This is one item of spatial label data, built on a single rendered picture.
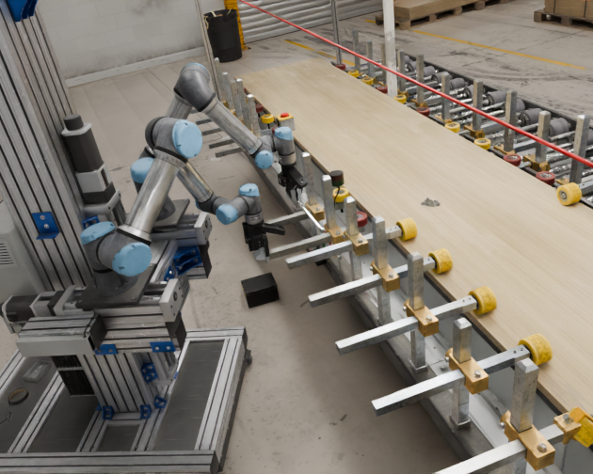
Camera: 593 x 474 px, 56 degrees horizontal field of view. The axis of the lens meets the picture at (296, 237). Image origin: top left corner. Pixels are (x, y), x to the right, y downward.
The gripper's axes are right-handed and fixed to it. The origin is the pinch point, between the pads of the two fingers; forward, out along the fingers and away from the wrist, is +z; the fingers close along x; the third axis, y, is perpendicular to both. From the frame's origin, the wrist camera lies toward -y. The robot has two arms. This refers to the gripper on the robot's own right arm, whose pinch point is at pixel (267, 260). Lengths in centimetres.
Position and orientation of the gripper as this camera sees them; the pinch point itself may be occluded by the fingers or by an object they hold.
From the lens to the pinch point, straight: 234.3
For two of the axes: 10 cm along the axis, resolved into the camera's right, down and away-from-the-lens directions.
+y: -9.4, 2.8, -2.0
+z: 1.4, 8.4, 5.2
